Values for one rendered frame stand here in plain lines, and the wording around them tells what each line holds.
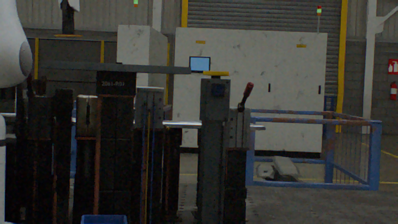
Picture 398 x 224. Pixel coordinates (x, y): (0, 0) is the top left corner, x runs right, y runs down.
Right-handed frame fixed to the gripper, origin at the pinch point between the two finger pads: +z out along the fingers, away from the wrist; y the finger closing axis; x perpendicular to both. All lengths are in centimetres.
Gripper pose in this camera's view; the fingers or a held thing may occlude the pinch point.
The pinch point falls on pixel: (68, 28)
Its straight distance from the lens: 190.0
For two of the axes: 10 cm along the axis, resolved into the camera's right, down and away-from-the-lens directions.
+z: 0.0, 10.0, 0.4
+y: -0.3, -0.4, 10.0
